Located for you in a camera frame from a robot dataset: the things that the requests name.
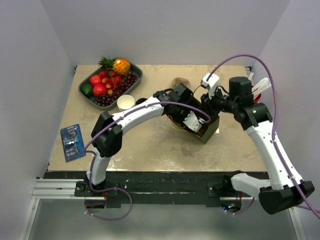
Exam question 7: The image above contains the purple cable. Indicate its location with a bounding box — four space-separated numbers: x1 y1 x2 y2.
83 101 212 163
209 54 320 220

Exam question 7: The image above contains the green lime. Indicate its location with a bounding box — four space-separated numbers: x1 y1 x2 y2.
81 84 93 98

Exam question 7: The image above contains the green paper bag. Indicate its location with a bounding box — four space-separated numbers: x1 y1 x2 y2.
168 83 220 144

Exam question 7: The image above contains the red straw cup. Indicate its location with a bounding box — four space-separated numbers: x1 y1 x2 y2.
252 86 262 103

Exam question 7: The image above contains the red apple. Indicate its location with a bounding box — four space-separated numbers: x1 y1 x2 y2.
92 83 108 97
89 74 102 87

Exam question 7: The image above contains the purple grapes bunch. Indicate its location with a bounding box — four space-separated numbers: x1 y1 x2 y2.
93 72 138 107

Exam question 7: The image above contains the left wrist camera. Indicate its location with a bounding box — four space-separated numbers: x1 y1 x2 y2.
183 110 208 134

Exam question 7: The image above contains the aluminium rail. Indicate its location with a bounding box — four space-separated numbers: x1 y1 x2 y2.
31 179 78 200

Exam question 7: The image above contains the grey fruit tray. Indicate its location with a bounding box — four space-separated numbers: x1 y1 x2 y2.
78 63 143 111

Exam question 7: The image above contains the stack of black lids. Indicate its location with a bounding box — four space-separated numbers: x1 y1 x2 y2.
135 98 147 106

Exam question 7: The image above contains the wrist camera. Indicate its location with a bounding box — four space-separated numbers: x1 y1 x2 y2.
200 72 220 99
183 110 208 134

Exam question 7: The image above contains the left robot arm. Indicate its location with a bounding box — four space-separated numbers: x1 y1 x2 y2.
85 83 206 196

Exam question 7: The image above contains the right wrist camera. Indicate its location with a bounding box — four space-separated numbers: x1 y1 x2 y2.
200 72 220 99

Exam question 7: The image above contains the stack of paper cups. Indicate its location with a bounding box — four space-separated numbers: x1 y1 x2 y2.
116 94 135 112

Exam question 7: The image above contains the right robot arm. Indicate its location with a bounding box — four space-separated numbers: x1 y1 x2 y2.
201 73 315 215

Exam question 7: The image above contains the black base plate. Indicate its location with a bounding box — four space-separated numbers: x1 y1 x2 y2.
43 170 271 209

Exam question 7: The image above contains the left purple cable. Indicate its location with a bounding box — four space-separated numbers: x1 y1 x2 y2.
83 101 212 163

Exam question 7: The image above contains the stack of cup carriers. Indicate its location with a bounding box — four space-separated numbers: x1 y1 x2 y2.
170 77 191 89

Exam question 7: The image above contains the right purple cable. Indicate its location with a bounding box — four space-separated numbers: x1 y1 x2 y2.
209 54 320 220

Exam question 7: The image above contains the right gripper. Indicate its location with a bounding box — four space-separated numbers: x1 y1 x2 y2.
198 85 238 117

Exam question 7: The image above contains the blue card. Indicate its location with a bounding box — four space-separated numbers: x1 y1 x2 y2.
60 124 86 163

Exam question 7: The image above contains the toy pineapple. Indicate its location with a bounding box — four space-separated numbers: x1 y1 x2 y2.
98 56 131 76

